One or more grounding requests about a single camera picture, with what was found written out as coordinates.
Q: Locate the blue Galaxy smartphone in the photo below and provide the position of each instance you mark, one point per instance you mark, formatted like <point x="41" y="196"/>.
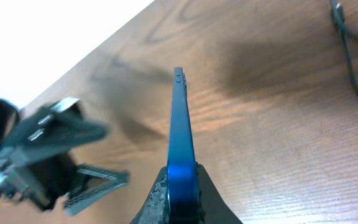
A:
<point x="181" y="164"/>

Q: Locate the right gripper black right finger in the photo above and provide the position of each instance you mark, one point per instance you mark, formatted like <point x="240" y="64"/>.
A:
<point x="213" y="209"/>

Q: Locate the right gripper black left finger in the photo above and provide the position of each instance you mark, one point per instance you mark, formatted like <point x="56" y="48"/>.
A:
<point x="155" y="209"/>

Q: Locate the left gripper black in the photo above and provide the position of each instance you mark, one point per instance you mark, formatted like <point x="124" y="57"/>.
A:
<point x="35" y="164"/>

